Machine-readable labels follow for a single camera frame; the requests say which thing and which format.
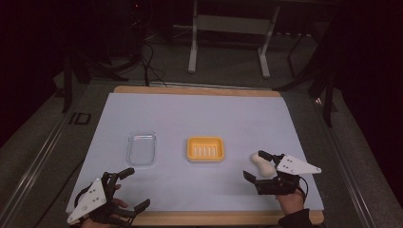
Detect black floor cables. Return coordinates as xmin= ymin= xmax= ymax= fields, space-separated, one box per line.
xmin=138 ymin=40 xmax=168 ymax=87

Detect person's right hand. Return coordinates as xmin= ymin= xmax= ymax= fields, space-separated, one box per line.
xmin=275 ymin=188 xmax=307 ymax=217

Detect person's left hand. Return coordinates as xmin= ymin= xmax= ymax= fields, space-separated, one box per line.
xmin=79 ymin=183 xmax=131 ymax=228

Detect black metal stand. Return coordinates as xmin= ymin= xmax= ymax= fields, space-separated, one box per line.
xmin=273 ymin=29 xmax=339 ymax=128
xmin=59 ymin=51 xmax=129 ymax=114

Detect white soap bar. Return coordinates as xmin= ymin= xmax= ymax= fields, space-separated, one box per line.
xmin=250 ymin=152 xmax=278 ymax=178

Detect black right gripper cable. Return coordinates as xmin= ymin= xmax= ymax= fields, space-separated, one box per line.
xmin=297 ymin=175 xmax=309 ymax=204

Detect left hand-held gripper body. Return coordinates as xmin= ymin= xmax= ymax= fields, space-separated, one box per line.
xmin=66 ymin=171 xmax=136 ymax=227

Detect metal floor rail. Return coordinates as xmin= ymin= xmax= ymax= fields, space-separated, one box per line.
xmin=0 ymin=94 xmax=84 ymax=228
xmin=312 ymin=96 xmax=379 ymax=228

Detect light blue table mat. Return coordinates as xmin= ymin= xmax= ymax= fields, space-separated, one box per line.
xmin=65 ymin=92 xmax=325 ymax=214

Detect clear plastic dish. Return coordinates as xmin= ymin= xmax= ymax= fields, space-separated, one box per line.
xmin=125 ymin=130 xmax=158 ymax=167

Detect yellow soap dish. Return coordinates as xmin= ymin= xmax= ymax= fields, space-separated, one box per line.
xmin=185 ymin=136 xmax=226 ymax=163

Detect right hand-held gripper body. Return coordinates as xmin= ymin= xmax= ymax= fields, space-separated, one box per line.
xmin=254 ymin=153 xmax=323 ymax=197

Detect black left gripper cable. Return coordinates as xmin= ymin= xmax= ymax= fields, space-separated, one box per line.
xmin=73 ymin=184 xmax=93 ymax=211

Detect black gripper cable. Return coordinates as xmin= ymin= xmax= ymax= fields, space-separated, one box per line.
xmin=297 ymin=175 xmax=309 ymax=204
xmin=73 ymin=184 xmax=93 ymax=211

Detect white metal stand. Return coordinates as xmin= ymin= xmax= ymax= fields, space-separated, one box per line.
xmin=187 ymin=0 xmax=281 ymax=80

